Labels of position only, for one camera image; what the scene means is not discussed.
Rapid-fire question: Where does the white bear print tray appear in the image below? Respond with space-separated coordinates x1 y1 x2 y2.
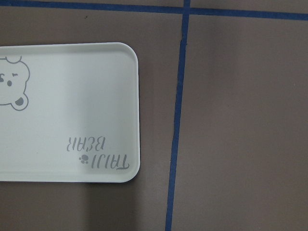
0 42 141 183

